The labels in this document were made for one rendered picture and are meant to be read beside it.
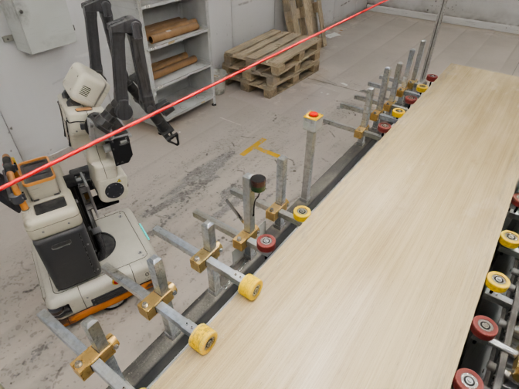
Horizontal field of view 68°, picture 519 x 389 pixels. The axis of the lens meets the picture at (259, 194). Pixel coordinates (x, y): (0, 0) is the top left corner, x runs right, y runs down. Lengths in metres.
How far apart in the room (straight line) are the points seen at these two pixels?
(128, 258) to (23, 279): 0.83
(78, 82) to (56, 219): 0.67
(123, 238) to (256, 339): 1.52
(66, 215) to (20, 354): 0.93
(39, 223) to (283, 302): 1.26
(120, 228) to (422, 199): 1.86
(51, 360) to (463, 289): 2.12
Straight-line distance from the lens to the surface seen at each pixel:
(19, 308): 2.91
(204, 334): 1.27
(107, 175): 2.24
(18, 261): 3.22
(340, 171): 2.40
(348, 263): 1.57
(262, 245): 1.59
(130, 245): 2.58
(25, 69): 3.84
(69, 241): 2.24
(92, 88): 2.03
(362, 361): 1.34
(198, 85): 4.87
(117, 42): 1.85
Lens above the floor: 2.06
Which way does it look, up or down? 39 degrees down
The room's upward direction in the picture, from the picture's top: straight up
